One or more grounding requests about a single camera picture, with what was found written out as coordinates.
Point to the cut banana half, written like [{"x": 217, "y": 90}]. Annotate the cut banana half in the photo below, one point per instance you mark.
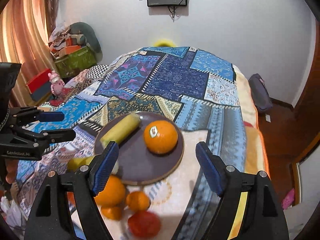
[{"x": 120, "y": 131}]

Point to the small mandarin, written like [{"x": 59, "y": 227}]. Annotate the small mandarin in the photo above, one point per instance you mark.
[
  {"x": 137, "y": 201},
  {"x": 113, "y": 213}
]

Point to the brown wooden door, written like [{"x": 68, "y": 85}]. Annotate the brown wooden door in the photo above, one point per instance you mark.
[{"x": 306, "y": 111}]

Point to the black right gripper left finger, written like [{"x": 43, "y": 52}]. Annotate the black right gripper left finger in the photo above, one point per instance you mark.
[{"x": 50, "y": 217}]

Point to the red box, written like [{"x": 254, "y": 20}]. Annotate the red box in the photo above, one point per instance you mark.
[{"x": 39, "y": 85}]

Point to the orange yellow fleece blanket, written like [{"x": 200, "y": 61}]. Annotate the orange yellow fleece blanket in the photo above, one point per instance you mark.
[{"x": 256, "y": 157}]

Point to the blue patchwork bedspread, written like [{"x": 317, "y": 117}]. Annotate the blue patchwork bedspread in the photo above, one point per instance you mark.
[{"x": 194, "y": 88}]

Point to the left hand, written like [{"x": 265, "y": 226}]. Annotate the left hand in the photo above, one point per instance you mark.
[{"x": 12, "y": 167}]

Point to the large plain orange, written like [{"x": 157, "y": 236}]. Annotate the large plain orange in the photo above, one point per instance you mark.
[{"x": 113, "y": 194}]

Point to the pink plush toy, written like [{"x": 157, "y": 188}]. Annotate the pink plush toy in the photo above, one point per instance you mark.
[{"x": 57, "y": 84}]

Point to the orange curtain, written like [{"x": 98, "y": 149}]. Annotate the orange curtain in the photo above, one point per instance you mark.
[{"x": 24, "y": 40}]

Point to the orange with Dole sticker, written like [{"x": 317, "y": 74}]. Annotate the orange with Dole sticker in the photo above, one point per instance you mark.
[{"x": 160, "y": 137}]

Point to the pile of clothes and boxes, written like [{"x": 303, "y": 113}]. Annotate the pile of clothes and boxes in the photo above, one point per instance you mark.
[{"x": 74, "y": 48}]

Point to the dark purple plate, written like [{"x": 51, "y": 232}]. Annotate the dark purple plate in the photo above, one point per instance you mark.
[{"x": 137, "y": 165}]

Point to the beige embroidered cloth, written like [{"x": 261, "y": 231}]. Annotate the beige embroidered cloth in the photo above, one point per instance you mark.
[{"x": 169, "y": 197}]

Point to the dark blue bag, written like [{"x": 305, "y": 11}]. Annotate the dark blue bag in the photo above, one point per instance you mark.
[{"x": 259, "y": 94}]

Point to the red tomato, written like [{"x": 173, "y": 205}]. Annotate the red tomato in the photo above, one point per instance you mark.
[{"x": 144, "y": 224}]

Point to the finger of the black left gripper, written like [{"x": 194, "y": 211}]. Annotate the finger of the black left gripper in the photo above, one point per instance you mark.
[
  {"x": 40, "y": 116},
  {"x": 55, "y": 136}
]

